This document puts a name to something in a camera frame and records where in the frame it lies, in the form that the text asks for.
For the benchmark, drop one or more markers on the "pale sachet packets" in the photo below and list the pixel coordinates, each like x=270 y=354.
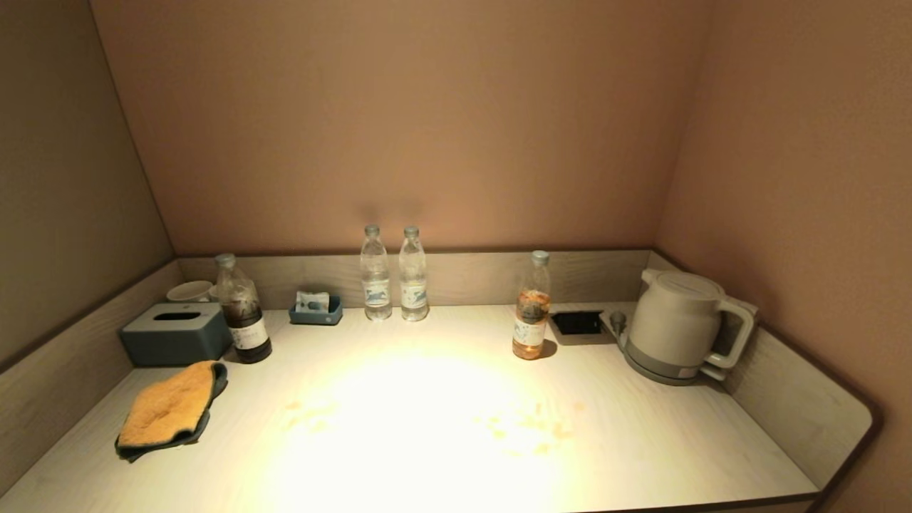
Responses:
x=312 y=301

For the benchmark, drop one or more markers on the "grey kettle base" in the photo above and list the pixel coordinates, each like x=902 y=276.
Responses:
x=655 y=372

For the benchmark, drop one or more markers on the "black recessed power socket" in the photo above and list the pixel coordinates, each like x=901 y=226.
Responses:
x=577 y=323

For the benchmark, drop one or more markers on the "clear water bottle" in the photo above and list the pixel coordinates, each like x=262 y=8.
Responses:
x=413 y=285
x=375 y=285

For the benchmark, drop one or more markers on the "grey kettle power plug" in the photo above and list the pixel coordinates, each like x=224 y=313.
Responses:
x=618 y=320

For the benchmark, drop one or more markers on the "grey-blue tissue box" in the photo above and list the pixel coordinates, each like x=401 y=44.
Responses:
x=174 y=335

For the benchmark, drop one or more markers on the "orange microfiber cloth grey edge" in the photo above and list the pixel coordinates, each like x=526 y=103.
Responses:
x=167 y=406

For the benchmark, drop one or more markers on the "dark drink plastic bottle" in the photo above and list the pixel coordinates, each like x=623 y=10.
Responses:
x=246 y=328

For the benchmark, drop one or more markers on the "orange tea plastic bottle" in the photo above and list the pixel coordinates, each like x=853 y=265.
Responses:
x=531 y=320

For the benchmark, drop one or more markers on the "white electric kettle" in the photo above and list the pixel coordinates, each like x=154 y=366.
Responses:
x=673 y=320

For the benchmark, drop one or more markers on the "white ceramic cup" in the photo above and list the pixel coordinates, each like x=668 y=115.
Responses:
x=189 y=291

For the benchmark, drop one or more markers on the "small blue tray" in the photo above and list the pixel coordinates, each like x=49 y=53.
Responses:
x=315 y=317

